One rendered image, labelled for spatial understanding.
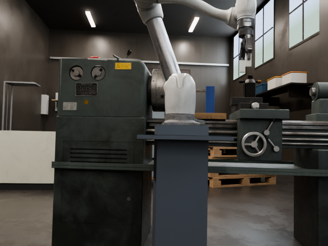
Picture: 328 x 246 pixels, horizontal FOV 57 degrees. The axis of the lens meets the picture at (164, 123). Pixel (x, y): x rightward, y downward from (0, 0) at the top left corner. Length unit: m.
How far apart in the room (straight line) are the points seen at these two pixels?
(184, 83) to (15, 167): 3.24
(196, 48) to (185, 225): 10.48
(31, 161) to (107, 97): 2.45
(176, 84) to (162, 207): 0.61
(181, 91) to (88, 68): 0.82
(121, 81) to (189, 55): 9.63
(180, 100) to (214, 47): 10.42
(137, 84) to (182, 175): 0.79
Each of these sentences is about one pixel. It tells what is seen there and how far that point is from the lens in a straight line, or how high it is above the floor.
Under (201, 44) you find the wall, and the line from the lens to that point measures 11.80.
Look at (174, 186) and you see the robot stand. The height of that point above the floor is 0.51.
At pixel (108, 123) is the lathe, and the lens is 2.02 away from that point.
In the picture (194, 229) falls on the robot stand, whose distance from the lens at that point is 1.52.
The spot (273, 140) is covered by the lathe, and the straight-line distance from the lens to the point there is 2.02.
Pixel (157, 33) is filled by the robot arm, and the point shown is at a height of 1.34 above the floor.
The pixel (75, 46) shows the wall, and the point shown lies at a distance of 11.74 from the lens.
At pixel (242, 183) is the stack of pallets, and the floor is 0.04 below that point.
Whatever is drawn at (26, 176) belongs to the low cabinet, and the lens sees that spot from 4.36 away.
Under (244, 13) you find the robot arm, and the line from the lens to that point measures 1.71.
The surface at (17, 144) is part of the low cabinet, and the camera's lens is 4.37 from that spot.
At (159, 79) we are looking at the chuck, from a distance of 2.11.
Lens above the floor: 0.75
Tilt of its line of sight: 2 degrees up
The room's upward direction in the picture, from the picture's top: 1 degrees clockwise
